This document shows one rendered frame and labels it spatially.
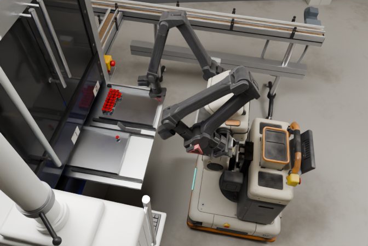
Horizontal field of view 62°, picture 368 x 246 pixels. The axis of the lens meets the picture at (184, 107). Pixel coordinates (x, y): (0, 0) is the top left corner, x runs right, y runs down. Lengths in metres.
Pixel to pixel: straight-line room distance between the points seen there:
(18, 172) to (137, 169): 1.14
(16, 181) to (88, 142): 1.22
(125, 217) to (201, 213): 1.38
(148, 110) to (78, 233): 1.17
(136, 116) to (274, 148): 0.86
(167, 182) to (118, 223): 1.74
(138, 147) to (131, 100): 0.36
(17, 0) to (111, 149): 0.98
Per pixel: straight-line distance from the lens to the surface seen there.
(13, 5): 1.23
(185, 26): 1.54
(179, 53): 2.85
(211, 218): 2.33
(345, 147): 3.28
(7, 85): 1.10
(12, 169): 0.70
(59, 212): 0.95
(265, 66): 2.87
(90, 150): 1.89
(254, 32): 2.59
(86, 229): 0.97
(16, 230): 1.03
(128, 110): 2.01
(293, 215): 2.78
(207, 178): 2.43
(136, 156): 1.83
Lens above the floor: 2.49
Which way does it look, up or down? 53 degrees down
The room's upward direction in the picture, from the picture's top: 3 degrees clockwise
